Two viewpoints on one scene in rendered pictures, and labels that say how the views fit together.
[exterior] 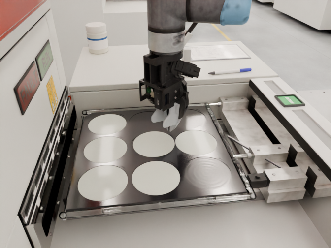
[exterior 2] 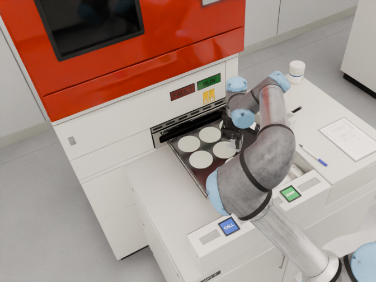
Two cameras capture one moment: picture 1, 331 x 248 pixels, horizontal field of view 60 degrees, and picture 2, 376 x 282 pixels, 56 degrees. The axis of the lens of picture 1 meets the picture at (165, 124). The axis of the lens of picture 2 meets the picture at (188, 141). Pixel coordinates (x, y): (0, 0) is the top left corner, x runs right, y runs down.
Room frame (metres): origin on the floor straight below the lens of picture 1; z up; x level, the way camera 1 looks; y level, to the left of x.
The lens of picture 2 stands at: (0.11, -0.93, 2.04)
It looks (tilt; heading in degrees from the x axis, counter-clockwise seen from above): 46 degrees down; 74
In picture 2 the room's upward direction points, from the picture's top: 6 degrees counter-clockwise
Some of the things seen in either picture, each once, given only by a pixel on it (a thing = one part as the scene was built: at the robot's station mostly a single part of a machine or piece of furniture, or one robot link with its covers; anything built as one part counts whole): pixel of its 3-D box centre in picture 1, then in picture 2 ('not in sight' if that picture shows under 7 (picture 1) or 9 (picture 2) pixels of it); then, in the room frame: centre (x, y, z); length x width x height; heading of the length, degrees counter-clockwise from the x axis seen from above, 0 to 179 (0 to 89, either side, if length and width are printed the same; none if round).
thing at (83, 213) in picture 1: (161, 205); (186, 167); (0.36, 0.01, 0.90); 0.37 x 0.01 x 0.01; 97
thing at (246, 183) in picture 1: (224, 140); not in sight; (0.57, -0.15, 0.90); 0.38 x 0.01 x 0.01; 7
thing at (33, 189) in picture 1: (51, 135); (194, 112); (0.50, 0.25, 0.96); 0.44 x 0.01 x 0.02; 7
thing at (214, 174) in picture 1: (151, 146); (222, 149); (0.54, 0.03, 0.90); 0.34 x 0.34 x 0.01; 7
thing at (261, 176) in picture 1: (256, 180); not in sight; (0.43, -0.19, 0.90); 0.04 x 0.02 x 0.03; 97
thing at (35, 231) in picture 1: (59, 158); (196, 123); (0.50, 0.24, 0.89); 0.44 x 0.02 x 0.10; 7
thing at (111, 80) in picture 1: (169, 78); (308, 130); (0.94, -0.01, 0.89); 0.62 x 0.35 x 0.14; 97
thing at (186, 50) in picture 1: (181, 54); (288, 120); (0.80, -0.04, 1.03); 0.06 x 0.04 x 0.13; 97
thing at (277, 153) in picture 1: (267, 153); not in sight; (0.52, -0.24, 0.89); 0.08 x 0.03 x 0.03; 97
